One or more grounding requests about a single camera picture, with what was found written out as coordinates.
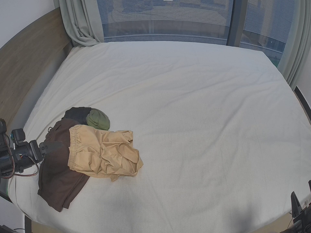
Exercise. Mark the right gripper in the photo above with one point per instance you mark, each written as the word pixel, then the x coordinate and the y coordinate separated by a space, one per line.
pixel 305 217

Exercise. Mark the window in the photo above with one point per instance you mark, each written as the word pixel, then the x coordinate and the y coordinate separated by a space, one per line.
pixel 170 8

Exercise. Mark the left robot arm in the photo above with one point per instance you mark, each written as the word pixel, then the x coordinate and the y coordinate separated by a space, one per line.
pixel 6 164

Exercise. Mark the green garment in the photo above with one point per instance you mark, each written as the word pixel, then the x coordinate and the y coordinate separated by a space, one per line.
pixel 97 119

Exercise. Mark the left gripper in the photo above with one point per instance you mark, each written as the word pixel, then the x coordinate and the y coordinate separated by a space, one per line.
pixel 29 153

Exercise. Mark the dark grey garment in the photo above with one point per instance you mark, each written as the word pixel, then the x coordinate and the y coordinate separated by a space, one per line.
pixel 75 113

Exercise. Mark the grey-green curtain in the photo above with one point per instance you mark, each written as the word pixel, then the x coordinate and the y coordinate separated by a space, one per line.
pixel 300 33
pixel 77 13

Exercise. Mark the brown garment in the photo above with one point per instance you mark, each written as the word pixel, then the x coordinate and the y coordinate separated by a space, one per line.
pixel 58 176

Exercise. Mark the bed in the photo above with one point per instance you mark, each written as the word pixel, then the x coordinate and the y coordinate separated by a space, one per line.
pixel 182 105

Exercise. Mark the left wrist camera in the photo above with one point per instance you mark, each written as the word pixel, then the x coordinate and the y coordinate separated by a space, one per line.
pixel 19 135

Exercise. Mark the tan shorts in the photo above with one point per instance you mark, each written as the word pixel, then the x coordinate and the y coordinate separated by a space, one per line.
pixel 97 149

